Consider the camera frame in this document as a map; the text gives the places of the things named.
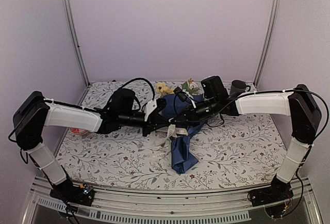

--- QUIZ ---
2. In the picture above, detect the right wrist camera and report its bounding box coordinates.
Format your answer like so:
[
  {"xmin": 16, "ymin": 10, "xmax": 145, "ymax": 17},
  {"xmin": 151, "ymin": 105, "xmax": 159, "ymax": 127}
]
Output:
[{"xmin": 173, "ymin": 87, "xmax": 196, "ymax": 113}]

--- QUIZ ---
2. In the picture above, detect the right aluminium frame post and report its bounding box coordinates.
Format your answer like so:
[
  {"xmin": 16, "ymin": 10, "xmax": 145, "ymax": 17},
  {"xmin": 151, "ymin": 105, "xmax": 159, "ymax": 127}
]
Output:
[{"xmin": 253, "ymin": 0, "xmax": 281, "ymax": 88}]

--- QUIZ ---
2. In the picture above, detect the left aluminium frame post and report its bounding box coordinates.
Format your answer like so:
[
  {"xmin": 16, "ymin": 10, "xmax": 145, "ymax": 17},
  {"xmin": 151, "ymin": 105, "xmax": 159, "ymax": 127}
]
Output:
[{"xmin": 62, "ymin": 0, "xmax": 90, "ymax": 87}]

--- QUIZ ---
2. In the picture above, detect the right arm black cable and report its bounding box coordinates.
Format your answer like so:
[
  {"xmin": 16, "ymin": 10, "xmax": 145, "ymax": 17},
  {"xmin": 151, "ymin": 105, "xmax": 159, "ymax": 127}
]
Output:
[{"xmin": 172, "ymin": 92, "xmax": 225, "ymax": 129}]

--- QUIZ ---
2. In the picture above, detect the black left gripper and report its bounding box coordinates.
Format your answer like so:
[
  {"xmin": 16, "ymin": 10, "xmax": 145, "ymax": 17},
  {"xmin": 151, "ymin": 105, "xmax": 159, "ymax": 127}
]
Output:
[{"xmin": 119, "ymin": 110, "xmax": 171, "ymax": 137}]

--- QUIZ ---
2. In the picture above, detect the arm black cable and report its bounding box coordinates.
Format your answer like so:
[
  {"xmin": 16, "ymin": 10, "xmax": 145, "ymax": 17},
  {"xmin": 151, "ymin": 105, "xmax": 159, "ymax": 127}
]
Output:
[
  {"xmin": 172, "ymin": 92, "xmax": 225, "ymax": 129},
  {"xmin": 110, "ymin": 77, "xmax": 155, "ymax": 106}
]

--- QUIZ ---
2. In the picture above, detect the blue wrapping paper sheet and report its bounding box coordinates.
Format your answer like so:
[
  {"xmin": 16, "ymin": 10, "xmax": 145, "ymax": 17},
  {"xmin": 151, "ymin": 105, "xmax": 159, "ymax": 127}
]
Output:
[{"xmin": 161, "ymin": 94, "xmax": 204, "ymax": 174}]

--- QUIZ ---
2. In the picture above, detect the dark grey metal mug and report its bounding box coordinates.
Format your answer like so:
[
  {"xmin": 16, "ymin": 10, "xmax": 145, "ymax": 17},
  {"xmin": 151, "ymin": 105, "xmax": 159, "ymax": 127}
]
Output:
[{"xmin": 229, "ymin": 79, "xmax": 251, "ymax": 95}]

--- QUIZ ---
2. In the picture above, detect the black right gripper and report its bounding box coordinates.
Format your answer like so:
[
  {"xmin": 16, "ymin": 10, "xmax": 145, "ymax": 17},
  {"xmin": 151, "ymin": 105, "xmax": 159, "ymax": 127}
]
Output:
[{"xmin": 171, "ymin": 97, "xmax": 218, "ymax": 127}]

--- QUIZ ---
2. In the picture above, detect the clear plastic wrap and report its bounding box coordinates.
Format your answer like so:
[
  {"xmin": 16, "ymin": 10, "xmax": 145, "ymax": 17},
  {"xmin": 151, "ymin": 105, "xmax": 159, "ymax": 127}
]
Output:
[{"xmin": 143, "ymin": 124, "xmax": 188, "ymax": 159}]

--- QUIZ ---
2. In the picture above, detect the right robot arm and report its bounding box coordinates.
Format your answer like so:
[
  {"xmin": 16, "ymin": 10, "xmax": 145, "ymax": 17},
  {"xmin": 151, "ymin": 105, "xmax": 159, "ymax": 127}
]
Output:
[{"xmin": 170, "ymin": 76, "xmax": 324, "ymax": 201}]

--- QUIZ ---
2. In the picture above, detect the aluminium frame post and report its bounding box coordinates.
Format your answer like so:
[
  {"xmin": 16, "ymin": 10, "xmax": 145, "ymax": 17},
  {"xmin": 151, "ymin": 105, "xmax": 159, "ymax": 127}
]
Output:
[
  {"xmin": 253, "ymin": 0, "xmax": 281, "ymax": 88},
  {"xmin": 62, "ymin": 0, "xmax": 90, "ymax": 87}
]

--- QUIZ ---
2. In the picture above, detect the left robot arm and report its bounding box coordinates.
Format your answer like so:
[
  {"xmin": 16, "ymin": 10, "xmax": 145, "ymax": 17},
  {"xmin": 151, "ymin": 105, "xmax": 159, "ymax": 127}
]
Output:
[{"xmin": 8, "ymin": 89, "xmax": 170, "ymax": 200}]

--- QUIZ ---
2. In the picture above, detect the red patterned small dish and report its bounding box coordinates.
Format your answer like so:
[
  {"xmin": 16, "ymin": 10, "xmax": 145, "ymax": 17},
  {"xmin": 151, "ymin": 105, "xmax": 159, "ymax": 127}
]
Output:
[{"xmin": 70, "ymin": 129, "xmax": 88, "ymax": 136}]

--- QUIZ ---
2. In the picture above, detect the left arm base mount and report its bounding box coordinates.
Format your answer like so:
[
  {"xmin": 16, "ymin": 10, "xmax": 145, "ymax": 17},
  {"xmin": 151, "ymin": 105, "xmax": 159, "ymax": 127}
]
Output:
[{"xmin": 50, "ymin": 183, "xmax": 95, "ymax": 206}]

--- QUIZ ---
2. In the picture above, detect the front aluminium rail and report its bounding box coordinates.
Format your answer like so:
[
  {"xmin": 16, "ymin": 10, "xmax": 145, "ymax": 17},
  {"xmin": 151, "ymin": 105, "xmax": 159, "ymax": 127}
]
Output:
[{"xmin": 21, "ymin": 177, "xmax": 327, "ymax": 223}]

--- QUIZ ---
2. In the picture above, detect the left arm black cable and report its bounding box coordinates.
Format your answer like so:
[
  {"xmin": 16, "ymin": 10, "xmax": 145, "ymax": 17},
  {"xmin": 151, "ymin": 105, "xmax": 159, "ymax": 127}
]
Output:
[{"xmin": 110, "ymin": 77, "xmax": 155, "ymax": 106}]

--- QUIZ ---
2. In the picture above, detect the floral patterned tablecloth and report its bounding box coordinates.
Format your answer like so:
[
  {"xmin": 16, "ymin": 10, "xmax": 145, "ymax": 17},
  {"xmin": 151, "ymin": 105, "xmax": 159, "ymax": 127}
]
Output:
[{"xmin": 53, "ymin": 80, "xmax": 294, "ymax": 191}]

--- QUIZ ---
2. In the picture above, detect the white fake flower stem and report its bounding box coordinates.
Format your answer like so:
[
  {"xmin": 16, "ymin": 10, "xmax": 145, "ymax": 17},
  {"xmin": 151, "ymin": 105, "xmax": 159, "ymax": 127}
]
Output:
[{"xmin": 181, "ymin": 78, "xmax": 200, "ymax": 95}]

